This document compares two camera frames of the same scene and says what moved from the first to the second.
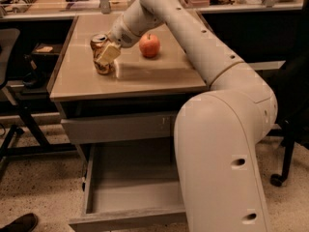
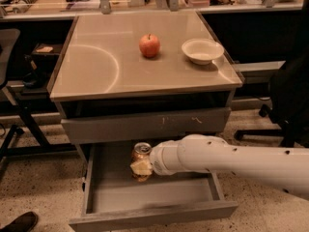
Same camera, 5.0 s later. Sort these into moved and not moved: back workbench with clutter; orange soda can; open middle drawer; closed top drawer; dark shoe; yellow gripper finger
Moved: yellow gripper finger; orange soda can
Not moved: closed top drawer; open middle drawer; dark shoe; back workbench with clutter
